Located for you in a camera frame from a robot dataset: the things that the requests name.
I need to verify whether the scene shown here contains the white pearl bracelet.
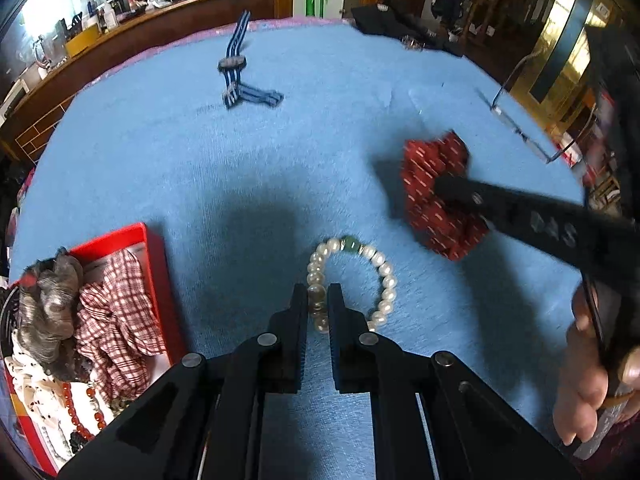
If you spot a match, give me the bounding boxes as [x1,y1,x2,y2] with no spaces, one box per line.
[306,235,397,335]

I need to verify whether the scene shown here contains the red plaid scrunchie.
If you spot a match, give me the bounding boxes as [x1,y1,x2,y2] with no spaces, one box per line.
[75,249,169,402]

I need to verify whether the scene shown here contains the black bag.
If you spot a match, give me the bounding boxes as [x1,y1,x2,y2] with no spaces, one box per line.
[350,4,464,57]

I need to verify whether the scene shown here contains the grey scrunchie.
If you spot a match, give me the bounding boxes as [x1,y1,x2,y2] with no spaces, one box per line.
[17,247,94,382]

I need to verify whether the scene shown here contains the yellow box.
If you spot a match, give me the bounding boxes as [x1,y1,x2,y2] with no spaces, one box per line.
[65,25,101,59]

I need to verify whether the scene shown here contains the golden pillar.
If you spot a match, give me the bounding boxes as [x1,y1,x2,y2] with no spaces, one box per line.
[510,0,626,107]

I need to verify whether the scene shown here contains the dark red dotted scrunchie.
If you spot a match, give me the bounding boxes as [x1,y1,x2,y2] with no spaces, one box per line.
[400,130,491,261]

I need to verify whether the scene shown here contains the person's right hand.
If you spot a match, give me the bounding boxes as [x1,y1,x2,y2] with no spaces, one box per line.
[555,287,640,445]

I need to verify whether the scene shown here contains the blue striped strap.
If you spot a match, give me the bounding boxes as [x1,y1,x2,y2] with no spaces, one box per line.
[217,10,285,110]

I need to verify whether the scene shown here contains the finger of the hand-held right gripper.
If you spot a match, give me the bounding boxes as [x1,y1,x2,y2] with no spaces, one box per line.
[433,174,506,231]

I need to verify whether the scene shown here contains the red box with white inside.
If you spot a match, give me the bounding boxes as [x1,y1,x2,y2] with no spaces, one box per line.
[0,222,189,478]

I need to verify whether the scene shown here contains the glass pitcher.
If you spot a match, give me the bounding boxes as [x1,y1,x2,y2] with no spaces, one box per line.
[32,35,57,69]

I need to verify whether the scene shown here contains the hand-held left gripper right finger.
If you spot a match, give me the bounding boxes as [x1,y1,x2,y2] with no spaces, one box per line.
[326,284,581,480]

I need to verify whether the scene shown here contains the wooden counter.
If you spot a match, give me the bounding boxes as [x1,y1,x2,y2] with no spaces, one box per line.
[0,0,276,162]

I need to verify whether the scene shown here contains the thin-framed eyeglasses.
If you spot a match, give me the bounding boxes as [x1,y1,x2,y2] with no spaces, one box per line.
[475,50,598,165]

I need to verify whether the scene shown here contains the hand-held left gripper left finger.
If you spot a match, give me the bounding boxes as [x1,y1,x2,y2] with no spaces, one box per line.
[56,284,309,480]

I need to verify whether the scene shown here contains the red bead bracelet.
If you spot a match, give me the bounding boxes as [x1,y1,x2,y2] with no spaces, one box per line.
[62,382,109,444]

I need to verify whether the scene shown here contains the white cherry-print scrunchie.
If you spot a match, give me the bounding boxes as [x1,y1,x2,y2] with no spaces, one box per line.
[5,340,117,462]

